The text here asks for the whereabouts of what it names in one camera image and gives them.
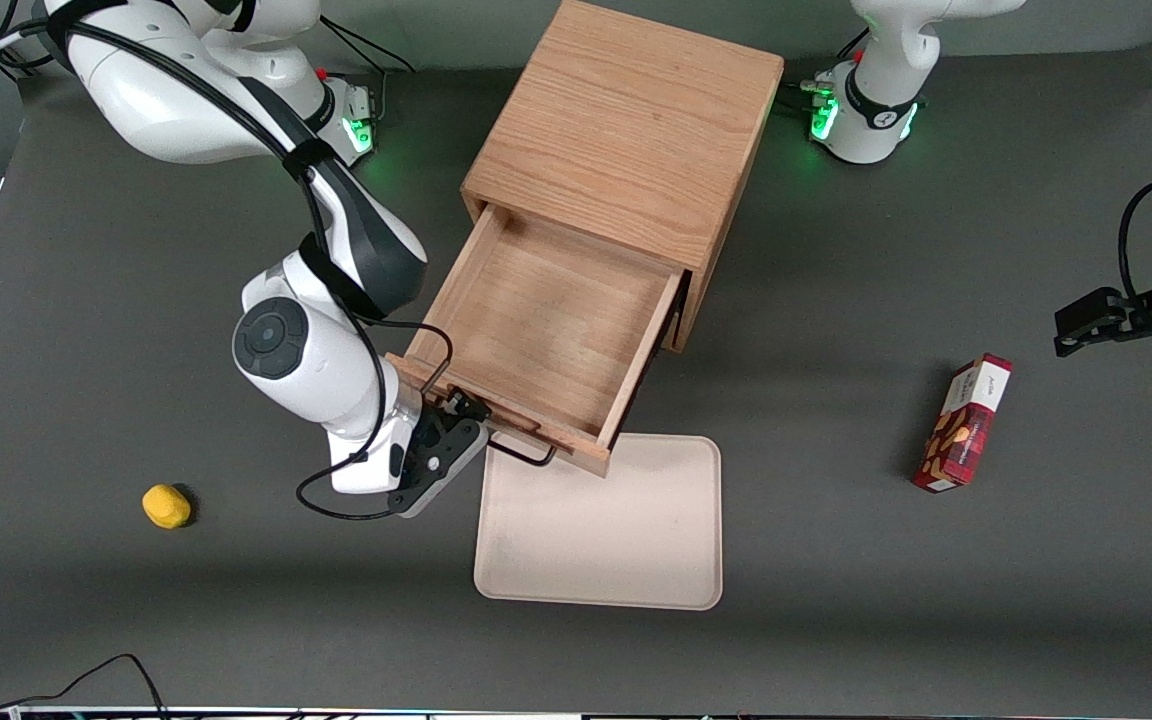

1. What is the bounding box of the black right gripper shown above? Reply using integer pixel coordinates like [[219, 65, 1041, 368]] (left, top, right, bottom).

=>
[[388, 387, 493, 503]]

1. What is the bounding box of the black metal drawer handle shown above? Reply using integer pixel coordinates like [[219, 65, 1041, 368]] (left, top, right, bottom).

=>
[[484, 432, 558, 469]]

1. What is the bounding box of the oak drawer with bottom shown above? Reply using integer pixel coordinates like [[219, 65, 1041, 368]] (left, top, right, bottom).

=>
[[385, 204, 693, 479]]

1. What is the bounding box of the oak wooden drawer cabinet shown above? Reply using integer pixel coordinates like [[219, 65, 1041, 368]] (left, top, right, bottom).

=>
[[460, 0, 787, 354]]

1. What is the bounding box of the red plaid cookie box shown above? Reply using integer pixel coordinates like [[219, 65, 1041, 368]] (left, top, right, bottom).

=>
[[911, 353, 1015, 494]]

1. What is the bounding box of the beige rectangular tray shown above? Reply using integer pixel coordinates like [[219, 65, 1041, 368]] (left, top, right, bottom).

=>
[[473, 432, 724, 612]]

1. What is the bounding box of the yellow lemon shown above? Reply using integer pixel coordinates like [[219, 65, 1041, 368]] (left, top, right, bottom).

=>
[[142, 484, 193, 530]]

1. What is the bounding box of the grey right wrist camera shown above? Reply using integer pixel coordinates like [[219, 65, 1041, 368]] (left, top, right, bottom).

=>
[[398, 422, 490, 520]]

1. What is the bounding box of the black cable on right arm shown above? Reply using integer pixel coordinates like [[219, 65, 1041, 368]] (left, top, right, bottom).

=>
[[0, 18, 457, 522]]

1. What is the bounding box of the black cable at arm base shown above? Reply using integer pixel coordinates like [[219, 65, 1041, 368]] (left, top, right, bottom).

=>
[[316, 20, 419, 113]]

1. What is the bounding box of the black cable at table edge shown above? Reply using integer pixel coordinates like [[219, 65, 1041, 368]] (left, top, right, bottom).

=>
[[0, 632, 173, 720]]

